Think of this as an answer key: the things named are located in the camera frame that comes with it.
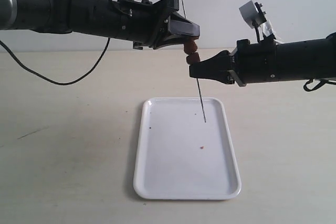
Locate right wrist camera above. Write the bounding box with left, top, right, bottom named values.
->
left=239, top=1, right=276, bottom=43

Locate red meatball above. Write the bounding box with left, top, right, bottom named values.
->
left=186, top=52, right=201, bottom=65
left=183, top=40, right=198, bottom=55

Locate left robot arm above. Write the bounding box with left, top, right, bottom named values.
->
left=1, top=0, right=200, bottom=49

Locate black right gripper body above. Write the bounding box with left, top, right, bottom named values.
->
left=229, top=39, right=278, bottom=87

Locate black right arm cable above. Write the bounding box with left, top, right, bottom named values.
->
left=303, top=78, right=336, bottom=92

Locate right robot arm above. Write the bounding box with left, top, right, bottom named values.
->
left=189, top=34, right=335, bottom=87

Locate white rectangular plastic tray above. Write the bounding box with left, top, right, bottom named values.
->
left=133, top=97, right=242, bottom=200

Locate thin metal skewer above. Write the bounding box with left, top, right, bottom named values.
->
left=181, top=0, right=207, bottom=123

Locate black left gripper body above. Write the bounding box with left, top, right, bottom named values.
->
left=115, top=0, right=179, bottom=49

